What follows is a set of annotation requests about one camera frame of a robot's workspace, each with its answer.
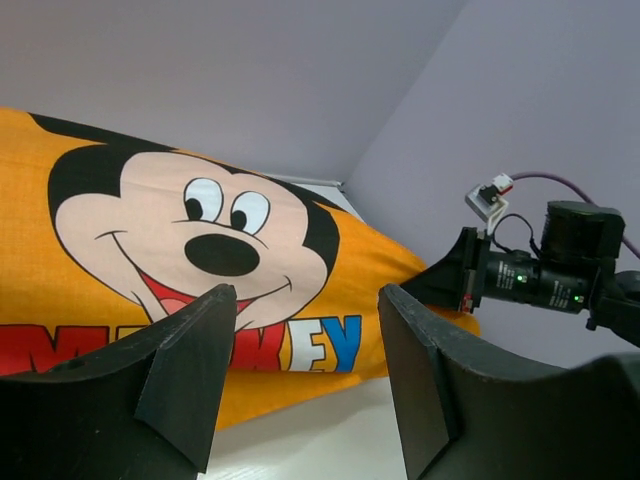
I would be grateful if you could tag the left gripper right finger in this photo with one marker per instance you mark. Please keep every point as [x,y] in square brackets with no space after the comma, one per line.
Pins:
[467,409]

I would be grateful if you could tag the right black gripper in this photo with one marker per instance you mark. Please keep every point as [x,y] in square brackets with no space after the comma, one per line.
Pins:
[572,271]

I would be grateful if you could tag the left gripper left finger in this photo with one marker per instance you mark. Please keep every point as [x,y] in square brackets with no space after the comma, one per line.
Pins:
[143,407]

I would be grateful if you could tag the yellow orange pillowcase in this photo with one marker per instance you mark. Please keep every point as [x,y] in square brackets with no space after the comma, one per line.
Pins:
[104,234]

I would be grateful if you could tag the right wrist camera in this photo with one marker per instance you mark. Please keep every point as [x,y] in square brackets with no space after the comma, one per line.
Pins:
[488,200]

